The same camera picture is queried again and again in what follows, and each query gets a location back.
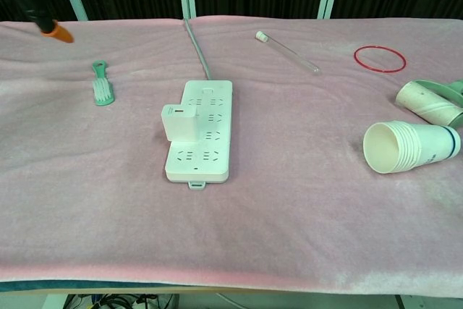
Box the red rubber ring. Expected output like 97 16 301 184
353 45 407 74

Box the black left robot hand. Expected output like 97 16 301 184
0 0 127 44

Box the green cleaning brush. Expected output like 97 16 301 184
91 59 117 109

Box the white power strip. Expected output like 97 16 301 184
164 80 234 191

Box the black cable bundle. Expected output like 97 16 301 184
64 292 179 309

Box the pink table cloth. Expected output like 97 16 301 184
0 14 463 296

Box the glass test tube white cap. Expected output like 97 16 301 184
255 30 322 76

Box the stack of white paper cups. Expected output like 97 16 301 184
362 119 462 175

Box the white plug adapter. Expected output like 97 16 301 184
161 103 198 143

